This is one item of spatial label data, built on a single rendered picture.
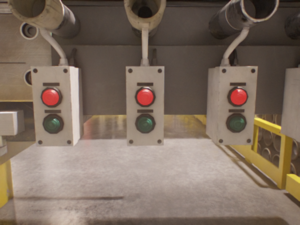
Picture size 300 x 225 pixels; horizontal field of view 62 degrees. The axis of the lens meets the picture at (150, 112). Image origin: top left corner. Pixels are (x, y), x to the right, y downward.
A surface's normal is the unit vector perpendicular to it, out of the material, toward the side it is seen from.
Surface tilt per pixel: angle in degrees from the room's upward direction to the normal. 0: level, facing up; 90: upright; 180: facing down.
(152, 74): 90
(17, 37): 90
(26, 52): 90
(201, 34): 90
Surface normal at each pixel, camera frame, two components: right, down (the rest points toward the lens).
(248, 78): 0.03, 0.15
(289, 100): -1.00, 0.00
